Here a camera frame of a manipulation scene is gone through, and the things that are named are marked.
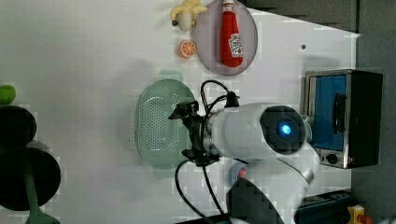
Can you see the blue metal frame rail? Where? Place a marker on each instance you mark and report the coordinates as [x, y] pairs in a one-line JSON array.
[[328, 208]]

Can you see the green spatula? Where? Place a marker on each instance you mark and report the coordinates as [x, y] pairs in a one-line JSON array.
[[36, 215]]

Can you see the blue small bowl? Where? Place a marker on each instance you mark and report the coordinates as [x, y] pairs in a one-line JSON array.
[[234, 171]]

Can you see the toy orange half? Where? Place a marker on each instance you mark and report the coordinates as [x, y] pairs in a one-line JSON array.
[[186, 49]]

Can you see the mint green plastic strainer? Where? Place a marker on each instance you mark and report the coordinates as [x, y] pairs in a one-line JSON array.
[[160, 140]]

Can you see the toy strawberry in bowl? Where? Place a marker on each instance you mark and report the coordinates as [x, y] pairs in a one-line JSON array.
[[242, 173]]

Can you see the toy peeled banana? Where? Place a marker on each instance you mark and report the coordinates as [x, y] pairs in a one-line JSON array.
[[184, 16]]

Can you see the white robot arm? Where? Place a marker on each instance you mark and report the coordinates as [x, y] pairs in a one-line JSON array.
[[271, 142]]

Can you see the yellow emergency stop button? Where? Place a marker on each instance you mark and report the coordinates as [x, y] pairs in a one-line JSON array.
[[358, 216]]

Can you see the red ketchup bottle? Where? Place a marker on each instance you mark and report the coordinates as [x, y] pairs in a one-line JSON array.
[[231, 47]]

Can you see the large black pan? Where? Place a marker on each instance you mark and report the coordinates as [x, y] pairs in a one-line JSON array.
[[46, 172]]

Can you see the black silver toaster oven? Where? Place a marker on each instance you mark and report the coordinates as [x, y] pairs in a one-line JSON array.
[[344, 110]]

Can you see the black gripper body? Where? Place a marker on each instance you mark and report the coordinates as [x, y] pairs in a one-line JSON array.
[[188, 113]]

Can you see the small black pot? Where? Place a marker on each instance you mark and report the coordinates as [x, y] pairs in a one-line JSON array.
[[17, 127]]

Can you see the green toy fruit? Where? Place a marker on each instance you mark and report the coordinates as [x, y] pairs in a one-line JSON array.
[[7, 94]]

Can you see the grey round plate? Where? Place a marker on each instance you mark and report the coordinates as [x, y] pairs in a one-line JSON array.
[[207, 38]]

